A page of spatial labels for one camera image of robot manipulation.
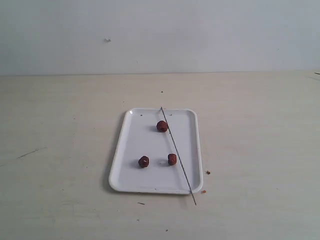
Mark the red date top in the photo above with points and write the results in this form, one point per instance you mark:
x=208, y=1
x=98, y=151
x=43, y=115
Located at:
x=162, y=126

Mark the red date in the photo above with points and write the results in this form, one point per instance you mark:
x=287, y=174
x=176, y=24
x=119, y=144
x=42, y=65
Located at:
x=144, y=162
x=162, y=126
x=172, y=159

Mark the thin metal skewer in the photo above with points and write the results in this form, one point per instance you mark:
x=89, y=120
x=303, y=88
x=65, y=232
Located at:
x=179, y=157

